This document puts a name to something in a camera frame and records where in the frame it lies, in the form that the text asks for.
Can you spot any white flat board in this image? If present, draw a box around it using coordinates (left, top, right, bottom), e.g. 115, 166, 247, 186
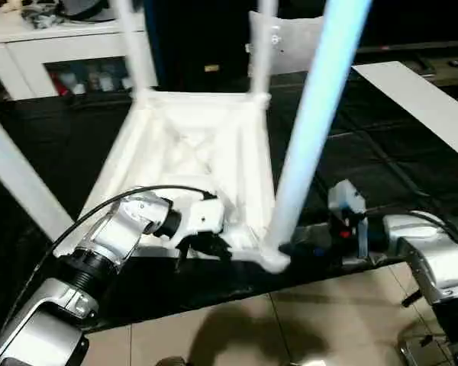
351, 61, 458, 165

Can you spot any black stand leg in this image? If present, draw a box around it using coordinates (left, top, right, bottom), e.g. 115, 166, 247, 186
400, 288, 422, 307

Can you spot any metal chair frame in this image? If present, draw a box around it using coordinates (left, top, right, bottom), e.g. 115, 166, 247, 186
398, 334, 445, 366

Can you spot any dark round appliance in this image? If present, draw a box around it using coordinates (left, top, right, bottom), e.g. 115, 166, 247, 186
19, 0, 121, 28

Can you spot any grey cushion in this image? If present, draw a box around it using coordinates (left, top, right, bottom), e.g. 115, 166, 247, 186
247, 11, 326, 77

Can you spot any white glass-door cabinet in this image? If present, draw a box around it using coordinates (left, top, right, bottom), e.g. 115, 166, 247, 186
0, 14, 150, 101

